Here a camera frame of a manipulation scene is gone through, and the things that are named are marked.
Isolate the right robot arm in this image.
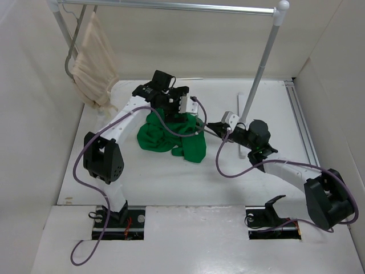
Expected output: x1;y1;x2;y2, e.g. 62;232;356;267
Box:
208;120;359;230

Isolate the metal clothes rack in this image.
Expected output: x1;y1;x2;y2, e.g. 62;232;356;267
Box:
46;0;290;158

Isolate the beige hanging garment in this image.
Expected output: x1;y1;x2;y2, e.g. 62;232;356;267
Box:
71;12;119;114

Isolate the grey clothes hanger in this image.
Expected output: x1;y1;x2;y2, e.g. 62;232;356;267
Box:
196;120;222;139

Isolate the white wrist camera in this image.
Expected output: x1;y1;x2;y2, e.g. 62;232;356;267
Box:
179;96;199;115
221;111;240;132

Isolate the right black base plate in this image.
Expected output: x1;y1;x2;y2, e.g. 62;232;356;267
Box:
245;207;301;240

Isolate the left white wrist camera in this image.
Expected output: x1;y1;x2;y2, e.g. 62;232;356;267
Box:
179;96;199;115

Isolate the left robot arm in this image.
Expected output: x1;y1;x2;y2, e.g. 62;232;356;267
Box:
83;70;197;227

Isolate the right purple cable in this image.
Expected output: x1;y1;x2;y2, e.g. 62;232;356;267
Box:
215;127;359;233

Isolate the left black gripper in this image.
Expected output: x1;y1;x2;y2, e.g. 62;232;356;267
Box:
160;88;189;122

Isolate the green t shirt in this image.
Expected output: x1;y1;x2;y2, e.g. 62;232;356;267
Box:
137;109;206;164

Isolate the aluminium rail on table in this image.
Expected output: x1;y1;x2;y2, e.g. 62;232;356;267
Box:
284;80;319;166

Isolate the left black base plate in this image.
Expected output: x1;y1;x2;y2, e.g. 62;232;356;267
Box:
88;206;145;241

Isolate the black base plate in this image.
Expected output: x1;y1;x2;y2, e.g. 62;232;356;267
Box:
245;207;301;240
88;206;145;241

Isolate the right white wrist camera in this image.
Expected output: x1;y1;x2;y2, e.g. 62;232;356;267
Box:
221;111;240;132

